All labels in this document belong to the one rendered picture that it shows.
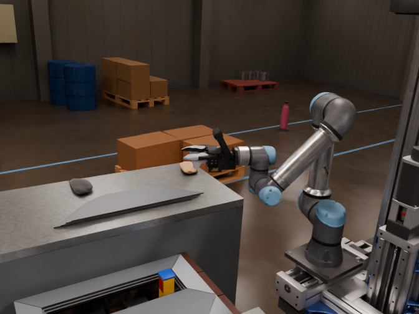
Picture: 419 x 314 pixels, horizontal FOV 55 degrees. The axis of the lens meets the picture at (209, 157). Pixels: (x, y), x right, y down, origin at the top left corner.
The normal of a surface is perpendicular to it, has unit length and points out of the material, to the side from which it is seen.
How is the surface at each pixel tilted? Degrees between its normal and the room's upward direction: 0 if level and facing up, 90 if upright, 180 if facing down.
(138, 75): 90
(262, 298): 0
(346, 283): 0
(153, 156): 90
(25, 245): 0
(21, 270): 90
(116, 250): 90
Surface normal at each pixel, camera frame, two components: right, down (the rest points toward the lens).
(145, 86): 0.61, 0.30
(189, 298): 0.04, -0.94
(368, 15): -0.81, 0.17
